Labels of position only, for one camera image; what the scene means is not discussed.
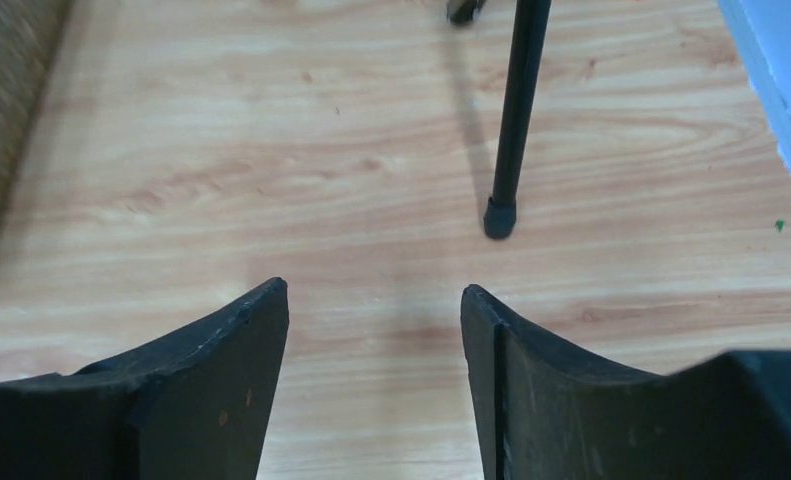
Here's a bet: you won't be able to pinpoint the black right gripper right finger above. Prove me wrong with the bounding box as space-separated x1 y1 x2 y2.
460 285 791 479

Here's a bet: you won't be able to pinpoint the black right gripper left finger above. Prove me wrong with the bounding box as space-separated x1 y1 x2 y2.
0 278 289 479

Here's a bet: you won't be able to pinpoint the black music stand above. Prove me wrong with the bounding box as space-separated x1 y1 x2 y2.
443 0 551 240

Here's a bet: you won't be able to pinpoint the woven wicker tray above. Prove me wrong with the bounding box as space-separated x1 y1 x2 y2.
0 0 72 223

